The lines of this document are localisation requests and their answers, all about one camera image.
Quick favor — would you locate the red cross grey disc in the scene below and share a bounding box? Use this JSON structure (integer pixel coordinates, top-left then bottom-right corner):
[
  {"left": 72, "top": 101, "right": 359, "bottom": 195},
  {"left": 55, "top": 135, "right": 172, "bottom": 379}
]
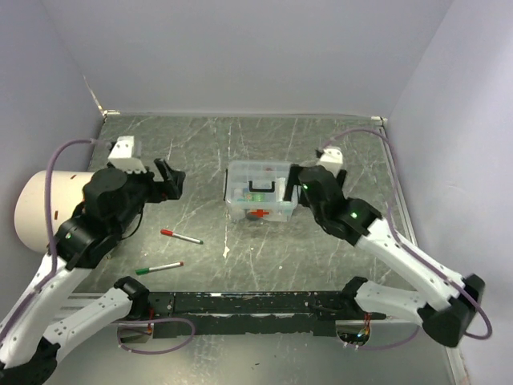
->
[{"left": 245, "top": 209, "right": 270, "bottom": 221}]

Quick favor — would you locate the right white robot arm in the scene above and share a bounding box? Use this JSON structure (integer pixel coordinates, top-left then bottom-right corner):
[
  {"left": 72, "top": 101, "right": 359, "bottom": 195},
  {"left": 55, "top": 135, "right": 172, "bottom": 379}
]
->
[{"left": 284, "top": 164, "right": 486, "bottom": 348}]

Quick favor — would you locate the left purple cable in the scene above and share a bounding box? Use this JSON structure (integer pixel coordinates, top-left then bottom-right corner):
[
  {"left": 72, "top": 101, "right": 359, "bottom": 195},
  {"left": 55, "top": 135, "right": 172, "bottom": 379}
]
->
[{"left": 0, "top": 138, "right": 196, "bottom": 356}]

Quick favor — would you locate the green battery pack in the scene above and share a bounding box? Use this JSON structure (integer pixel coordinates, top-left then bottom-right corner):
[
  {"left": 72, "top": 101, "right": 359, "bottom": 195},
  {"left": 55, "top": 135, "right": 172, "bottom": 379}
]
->
[{"left": 245, "top": 192, "right": 266, "bottom": 202}]

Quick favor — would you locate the green cap marker pen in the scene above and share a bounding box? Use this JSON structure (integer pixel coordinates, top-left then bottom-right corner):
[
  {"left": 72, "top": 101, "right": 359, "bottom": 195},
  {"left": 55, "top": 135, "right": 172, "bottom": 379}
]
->
[{"left": 135, "top": 261, "right": 184, "bottom": 276}]

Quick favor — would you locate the wrist white camera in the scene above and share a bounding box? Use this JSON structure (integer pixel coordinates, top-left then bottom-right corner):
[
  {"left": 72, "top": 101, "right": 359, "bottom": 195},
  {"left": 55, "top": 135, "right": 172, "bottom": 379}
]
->
[
  {"left": 316, "top": 146, "right": 344, "bottom": 177},
  {"left": 107, "top": 136, "right": 147, "bottom": 174}
]

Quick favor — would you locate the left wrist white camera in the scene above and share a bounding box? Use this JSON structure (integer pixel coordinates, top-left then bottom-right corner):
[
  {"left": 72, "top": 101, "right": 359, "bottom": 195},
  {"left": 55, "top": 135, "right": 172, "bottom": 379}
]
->
[{"left": 107, "top": 136, "right": 147, "bottom": 174}]

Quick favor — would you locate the clear plastic storage box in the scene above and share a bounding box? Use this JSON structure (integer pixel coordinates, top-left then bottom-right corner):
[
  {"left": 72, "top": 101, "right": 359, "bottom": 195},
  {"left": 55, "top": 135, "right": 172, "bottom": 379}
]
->
[{"left": 224, "top": 169, "right": 298, "bottom": 222}]

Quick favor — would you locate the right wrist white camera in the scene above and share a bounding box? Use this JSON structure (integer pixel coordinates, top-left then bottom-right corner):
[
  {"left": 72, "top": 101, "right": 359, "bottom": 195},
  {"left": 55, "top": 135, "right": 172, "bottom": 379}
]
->
[{"left": 316, "top": 146, "right": 344, "bottom": 177}]

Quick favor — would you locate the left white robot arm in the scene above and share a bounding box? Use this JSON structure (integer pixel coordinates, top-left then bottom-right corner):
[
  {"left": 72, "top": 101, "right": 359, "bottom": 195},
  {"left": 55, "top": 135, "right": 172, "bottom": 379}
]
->
[{"left": 1, "top": 159, "right": 186, "bottom": 384}]

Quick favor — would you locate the red cap marker pen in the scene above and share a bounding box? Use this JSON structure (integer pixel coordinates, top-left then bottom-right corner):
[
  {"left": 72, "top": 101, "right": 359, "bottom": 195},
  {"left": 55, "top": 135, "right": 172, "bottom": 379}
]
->
[{"left": 160, "top": 229, "right": 204, "bottom": 245}]

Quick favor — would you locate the black box handle clip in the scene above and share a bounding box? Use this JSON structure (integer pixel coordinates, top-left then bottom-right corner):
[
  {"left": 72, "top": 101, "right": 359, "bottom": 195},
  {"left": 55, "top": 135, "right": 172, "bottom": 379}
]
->
[{"left": 248, "top": 180, "right": 276, "bottom": 193}]

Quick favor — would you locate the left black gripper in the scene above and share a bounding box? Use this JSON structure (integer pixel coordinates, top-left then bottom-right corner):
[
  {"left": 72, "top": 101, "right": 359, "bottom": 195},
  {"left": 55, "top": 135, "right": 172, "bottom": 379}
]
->
[{"left": 113, "top": 156, "right": 186, "bottom": 233}]

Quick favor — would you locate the white cylinder drum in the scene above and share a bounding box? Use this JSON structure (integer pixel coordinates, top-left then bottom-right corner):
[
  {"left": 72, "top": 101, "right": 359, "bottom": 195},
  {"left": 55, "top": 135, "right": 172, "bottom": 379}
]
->
[{"left": 14, "top": 170, "right": 93, "bottom": 254}]

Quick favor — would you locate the black mounting base rail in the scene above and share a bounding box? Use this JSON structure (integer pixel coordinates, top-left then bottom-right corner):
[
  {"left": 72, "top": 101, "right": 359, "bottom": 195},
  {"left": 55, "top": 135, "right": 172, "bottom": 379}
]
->
[{"left": 107, "top": 288, "right": 388, "bottom": 338}]

